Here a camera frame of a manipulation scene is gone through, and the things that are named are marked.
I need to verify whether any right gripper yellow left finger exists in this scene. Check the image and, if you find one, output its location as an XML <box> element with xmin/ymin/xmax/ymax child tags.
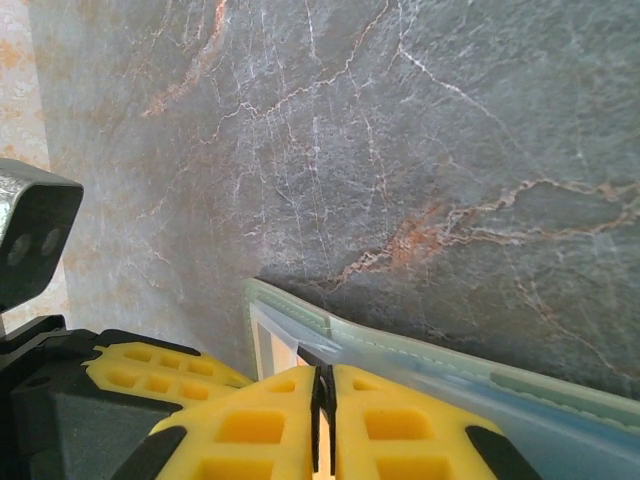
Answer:
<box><xmin>117</xmin><ymin>365</ymin><xmax>321</xmax><ymax>480</ymax></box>

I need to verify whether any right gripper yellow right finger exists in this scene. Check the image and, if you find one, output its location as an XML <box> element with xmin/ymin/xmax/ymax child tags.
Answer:
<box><xmin>324</xmin><ymin>364</ymin><xmax>544</xmax><ymax>480</ymax></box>

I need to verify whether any green card holder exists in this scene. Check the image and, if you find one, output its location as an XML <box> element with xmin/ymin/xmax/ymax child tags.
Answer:
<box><xmin>241</xmin><ymin>277</ymin><xmax>640</xmax><ymax>480</ymax></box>

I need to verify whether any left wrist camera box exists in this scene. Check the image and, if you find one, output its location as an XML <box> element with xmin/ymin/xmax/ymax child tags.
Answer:
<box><xmin>0</xmin><ymin>158</ymin><xmax>85</xmax><ymax>307</ymax></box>

